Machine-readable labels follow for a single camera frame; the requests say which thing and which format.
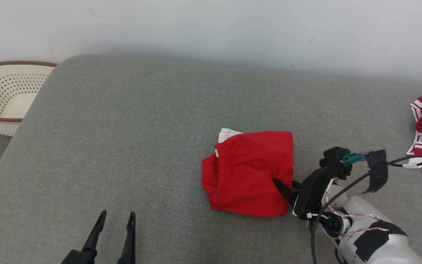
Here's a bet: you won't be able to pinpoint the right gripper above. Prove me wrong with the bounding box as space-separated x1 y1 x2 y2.
273 165 352 220

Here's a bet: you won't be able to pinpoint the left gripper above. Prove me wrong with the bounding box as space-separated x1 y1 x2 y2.
61 210 136 264

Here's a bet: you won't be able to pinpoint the red shorts with white stripes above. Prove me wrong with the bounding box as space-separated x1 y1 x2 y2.
201 128 295 217

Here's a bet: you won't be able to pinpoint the cream perforated laundry basket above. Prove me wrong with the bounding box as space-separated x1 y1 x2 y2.
0 61 58 137

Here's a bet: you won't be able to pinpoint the teal cable connector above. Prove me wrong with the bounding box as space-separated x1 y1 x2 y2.
341 152 365 165

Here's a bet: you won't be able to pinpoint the red white twisted wire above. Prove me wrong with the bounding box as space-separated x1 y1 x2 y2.
325 183 389 239

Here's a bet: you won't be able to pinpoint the black strap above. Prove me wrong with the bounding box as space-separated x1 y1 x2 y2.
364 149 388 194

